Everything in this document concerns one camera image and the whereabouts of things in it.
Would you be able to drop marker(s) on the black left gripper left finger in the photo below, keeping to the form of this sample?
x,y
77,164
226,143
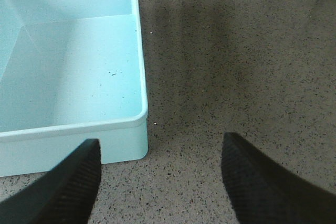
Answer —
x,y
65,194

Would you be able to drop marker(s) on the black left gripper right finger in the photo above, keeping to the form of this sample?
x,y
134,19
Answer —
x,y
262,191

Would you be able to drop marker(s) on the light blue storage box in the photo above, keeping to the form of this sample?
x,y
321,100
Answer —
x,y
70,70

